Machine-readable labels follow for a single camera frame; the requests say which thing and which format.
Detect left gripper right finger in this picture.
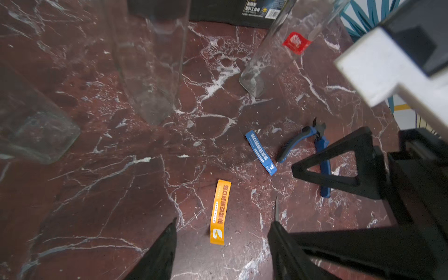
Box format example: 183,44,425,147
268,221,338,280

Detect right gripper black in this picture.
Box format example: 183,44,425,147
291,127,448,280

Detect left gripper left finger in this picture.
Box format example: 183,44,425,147
125,218,177,280

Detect orange label sticker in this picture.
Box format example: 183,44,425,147
210,179,232,246

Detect blue label sticker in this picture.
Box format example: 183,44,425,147
245,130,277,176

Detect glass bottle blue label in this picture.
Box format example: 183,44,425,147
1,63,81,165

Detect glass bottle red label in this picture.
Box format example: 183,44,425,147
239,0,349,98

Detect glass bottle orange label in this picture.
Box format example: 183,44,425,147
101,1,191,126

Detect yellow black toolbox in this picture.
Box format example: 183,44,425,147
127,0,288,29

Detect blue handled cutting pliers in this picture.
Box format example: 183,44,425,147
277,117,333,199

